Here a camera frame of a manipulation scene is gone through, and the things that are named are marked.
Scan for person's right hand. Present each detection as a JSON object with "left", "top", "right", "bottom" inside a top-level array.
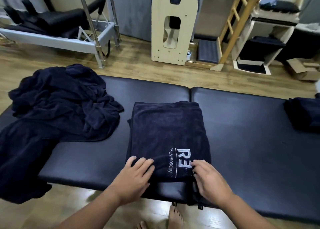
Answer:
[{"left": 191, "top": 159, "right": 235, "bottom": 207}]

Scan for person's left hand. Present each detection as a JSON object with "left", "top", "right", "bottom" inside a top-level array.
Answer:
[{"left": 108, "top": 156, "right": 155, "bottom": 207}]

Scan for navy towel with print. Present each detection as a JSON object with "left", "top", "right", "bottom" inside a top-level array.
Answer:
[{"left": 126, "top": 101, "right": 212, "bottom": 207}]

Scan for person's right forearm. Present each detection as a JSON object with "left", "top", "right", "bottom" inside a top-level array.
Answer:
[{"left": 215, "top": 193, "right": 279, "bottom": 229}]

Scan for person's left forearm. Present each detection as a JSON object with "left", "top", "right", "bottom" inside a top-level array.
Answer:
[{"left": 54, "top": 188, "right": 124, "bottom": 229}]

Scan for black padded massage table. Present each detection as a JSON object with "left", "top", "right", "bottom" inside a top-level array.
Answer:
[{"left": 0, "top": 74, "right": 320, "bottom": 225}]

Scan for person's right foot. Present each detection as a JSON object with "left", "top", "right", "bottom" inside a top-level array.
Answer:
[{"left": 168, "top": 204, "right": 184, "bottom": 229}]

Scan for pile of crumpled navy towels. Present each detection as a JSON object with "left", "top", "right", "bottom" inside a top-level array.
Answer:
[{"left": 0, "top": 63, "right": 125, "bottom": 205}]

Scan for black step pad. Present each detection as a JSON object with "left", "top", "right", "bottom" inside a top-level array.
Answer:
[{"left": 197, "top": 39, "right": 221, "bottom": 64}]

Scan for stack of folded navy towels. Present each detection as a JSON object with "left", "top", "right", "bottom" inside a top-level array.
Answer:
[{"left": 283, "top": 93, "right": 320, "bottom": 135}]

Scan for arched wooden barrel panel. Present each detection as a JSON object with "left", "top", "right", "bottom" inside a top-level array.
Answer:
[{"left": 151, "top": 0, "right": 200, "bottom": 66}]

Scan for cardboard box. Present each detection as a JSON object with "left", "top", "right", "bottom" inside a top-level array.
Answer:
[{"left": 286, "top": 58, "right": 320, "bottom": 82}]

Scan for wooden ladder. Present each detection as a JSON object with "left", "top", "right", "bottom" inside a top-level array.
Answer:
[{"left": 210, "top": 0, "right": 266, "bottom": 72}]

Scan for chrome reformer pole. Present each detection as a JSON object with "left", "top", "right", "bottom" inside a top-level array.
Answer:
[
  {"left": 76, "top": 0, "right": 106, "bottom": 62},
  {"left": 107, "top": 0, "right": 121, "bottom": 47}
]

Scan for grey padded mat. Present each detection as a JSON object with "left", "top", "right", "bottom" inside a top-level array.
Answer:
[{"left": 110, "top": 0, "right": 160, "bottom": 42}]

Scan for black reformer pads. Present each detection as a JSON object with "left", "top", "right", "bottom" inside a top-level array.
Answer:
[{"left": 3, "top": 0, "right": 107, "bottom": 37}]

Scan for white pilates reformer frame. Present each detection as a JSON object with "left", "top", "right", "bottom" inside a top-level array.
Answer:
[{"left": 0, "top": 21, "right": 118, "bottom": 68}]

